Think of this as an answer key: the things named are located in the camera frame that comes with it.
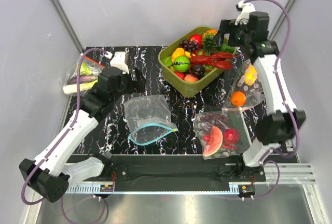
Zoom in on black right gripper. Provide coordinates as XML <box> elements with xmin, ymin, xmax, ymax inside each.
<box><xmin>212</xmin><ymin>20</ymin><xmax>252</xmax><ymax>48</ymax></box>

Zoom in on orange netted fake fruit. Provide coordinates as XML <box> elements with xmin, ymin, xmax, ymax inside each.
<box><xmin>202</xmin><ymin>29</ymin><xmax>218</xmax><ymax>52</ymax></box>

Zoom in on dark brown fake fruit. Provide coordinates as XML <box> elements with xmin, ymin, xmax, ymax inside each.
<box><xmin>190</xmin><ymin>64</ymin><xmax>205</xmax><ymax>79</ymax></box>

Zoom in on blue zip top bag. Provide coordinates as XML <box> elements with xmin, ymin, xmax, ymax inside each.
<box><xmin>123</xmin><ymin>94</ymin><xmax>178</xmax><ymax>146</ymax></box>

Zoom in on yellow-orange fake fruit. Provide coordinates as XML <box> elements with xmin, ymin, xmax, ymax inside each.
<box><xmin>171</xmin><ymin>48</ymin><xmax>185</xmax><ymax>63</ymax></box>

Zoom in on green fake melon ball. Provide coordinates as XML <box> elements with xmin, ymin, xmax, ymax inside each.
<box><xmin>173</xmin><ymin>56</ymin><xmax>190</xmax><ymax>73</ymax></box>

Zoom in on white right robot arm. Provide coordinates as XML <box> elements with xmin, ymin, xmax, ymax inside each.
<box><xmin>214</xmin><ymin>11</ymin><xmax>306</xmax><ymax>181</ymax></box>

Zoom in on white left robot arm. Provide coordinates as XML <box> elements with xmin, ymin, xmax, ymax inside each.
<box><xmin>19</xmin><ymin>67</ymin><xmax>146</xmax><ymax>203</ymax></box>

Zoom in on green fake bell pepper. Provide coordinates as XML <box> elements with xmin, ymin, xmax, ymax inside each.
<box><xmin>219</xmin><ymin>43</ymin><xmax>235</xmax><ymax>53</ymax></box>

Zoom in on red fake apple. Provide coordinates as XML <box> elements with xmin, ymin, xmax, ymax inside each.
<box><xmin>189</xmin><ymin>34</ymin><xmax>203</xmax><ymax>48</ymax></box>

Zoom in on red fake lobster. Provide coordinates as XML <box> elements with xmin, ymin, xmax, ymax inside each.
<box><xmin>189</xmin><ymin>51</ymin><xmax>236</xmax><ymax>70</ymax></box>

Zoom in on dark purple fake grapes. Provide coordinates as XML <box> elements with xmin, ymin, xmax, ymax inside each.
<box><xmin>179</xmin><ymin>40</ymin><xmax>200</xmax><ymax>52</ymax></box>

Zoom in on fake peach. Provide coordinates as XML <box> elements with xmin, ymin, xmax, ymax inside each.
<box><xmin>184</xmin><ymin>74</ymin><xmax>199</xmax><ymax>83</ymax></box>

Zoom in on bag with fake vegetables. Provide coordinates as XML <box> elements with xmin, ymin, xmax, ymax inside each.
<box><xmin>59</xmin><ymin>54</ymin><xmax>107</xmax><ymax>95</ymax></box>

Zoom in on bag with corn and orange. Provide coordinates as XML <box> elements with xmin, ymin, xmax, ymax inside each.
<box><xmin>224</xmin><ymin>59</ymin><xmax>265</xmax><ymax>110</ymax></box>

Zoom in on fake orange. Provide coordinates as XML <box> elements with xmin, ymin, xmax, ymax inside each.
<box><xmin>230</xmin><ymin>91</ymin><xmax>246</xmax><ymax>107</ymax></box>

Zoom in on bag with watermelon slice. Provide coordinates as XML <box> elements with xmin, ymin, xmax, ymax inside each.
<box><xmin>193</xmin><ymin>108</ymin><xmax>252</xmax><ymax>160</ymax></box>

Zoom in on fake watermelon slice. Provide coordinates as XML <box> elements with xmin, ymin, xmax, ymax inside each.
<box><xmin>203</xmin><ymin>126</ymin><xmax>223</xmax><ymax>157</ymax></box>

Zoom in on red fake pomegranate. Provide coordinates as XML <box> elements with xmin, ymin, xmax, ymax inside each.
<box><xmin>224</xmin><ymin>128</ymin><xmax>240</xmax><ymax>144</ymax></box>

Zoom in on olive green plastic bin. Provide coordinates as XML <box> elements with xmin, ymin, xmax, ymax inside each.
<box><xmin>158</xmin><ymin>26</ymin><xmax>226</xmax><ymax>97</ymax></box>

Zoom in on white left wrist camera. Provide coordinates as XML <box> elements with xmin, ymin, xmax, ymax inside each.
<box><xmin>110</xmin><ymin>51</ymin><xmax>129</xmax><ymax>74</ymax></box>

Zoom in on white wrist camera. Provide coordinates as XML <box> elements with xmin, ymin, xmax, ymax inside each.
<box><xmin>235</xmin><ymin>1</ymin><xmax>256</xmax><ymax>25</ymax></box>
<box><xmin>110</xmin><ymin>51</ymin><xmax>129</xmax><ymax>74</ymax></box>

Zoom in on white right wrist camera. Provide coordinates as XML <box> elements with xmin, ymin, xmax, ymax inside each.
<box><xmin>235</xmin><ymin>1</ymin><xmax>256</xmax><ymax>25</ymax></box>

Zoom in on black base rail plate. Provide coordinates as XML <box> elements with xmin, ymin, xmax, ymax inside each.
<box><xmin>67</xmin><ymin>153</ymin><xmax>268</xmax><ymax>192</ymax></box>

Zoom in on white slotted cable duct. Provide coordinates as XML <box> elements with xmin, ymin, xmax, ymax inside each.
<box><xmin>66</xmin><ymin>183</ymin><xmax>239</xmax><ymax>195</ymax></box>

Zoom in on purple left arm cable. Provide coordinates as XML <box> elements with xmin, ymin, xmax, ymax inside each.
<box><xmin>21</xmin><ymin>48</ymin><xmax>111</xmax><ymax>224</ymax></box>

